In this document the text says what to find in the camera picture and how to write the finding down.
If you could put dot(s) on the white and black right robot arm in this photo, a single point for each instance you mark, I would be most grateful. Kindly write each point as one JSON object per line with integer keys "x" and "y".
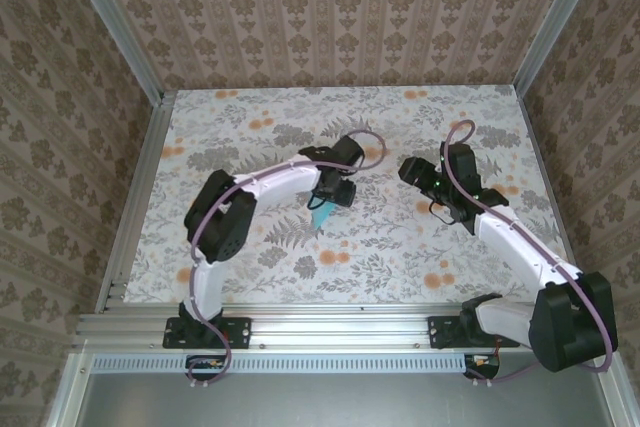
{"x": 505, "y": 319}

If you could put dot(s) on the floral patterned table cover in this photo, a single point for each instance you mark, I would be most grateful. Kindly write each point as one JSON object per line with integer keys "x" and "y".
{"x": 350, "y": 277}

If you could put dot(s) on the grey metal panel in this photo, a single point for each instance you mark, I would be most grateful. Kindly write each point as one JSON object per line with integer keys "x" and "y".
{"x": 350, "y": 402}

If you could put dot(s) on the aluminium cross beam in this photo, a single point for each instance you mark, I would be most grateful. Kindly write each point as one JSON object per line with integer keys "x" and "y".
{"x": 340, "y": 327}

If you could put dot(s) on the light blue paper sheet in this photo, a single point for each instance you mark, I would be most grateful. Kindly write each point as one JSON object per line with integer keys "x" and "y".
{"x": 321, "y": 219}

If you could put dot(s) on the aluminium lower frame rail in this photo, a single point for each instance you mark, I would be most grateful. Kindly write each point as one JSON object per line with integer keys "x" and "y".
{"x": 67, "y": 397}
{"x": 617, "y": 387}

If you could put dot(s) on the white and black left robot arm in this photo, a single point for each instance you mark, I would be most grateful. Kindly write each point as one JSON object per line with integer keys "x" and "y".
{"x": 207, "y": 287}

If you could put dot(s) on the aluminium table side rail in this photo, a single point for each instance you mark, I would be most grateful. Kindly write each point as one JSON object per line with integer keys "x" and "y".
{"x": 554, "y": 197}
{"x": 140, "y": 197}

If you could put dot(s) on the black connector board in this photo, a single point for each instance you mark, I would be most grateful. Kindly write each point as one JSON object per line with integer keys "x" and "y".
{"x": 482, "y": 369}
{"x": 200, "y": 364}

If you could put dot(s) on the aluminium corner post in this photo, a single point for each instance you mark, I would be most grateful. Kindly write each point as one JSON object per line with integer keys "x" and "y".
{"x": 556, "y": 22}
{"x": 119, "y": 27}

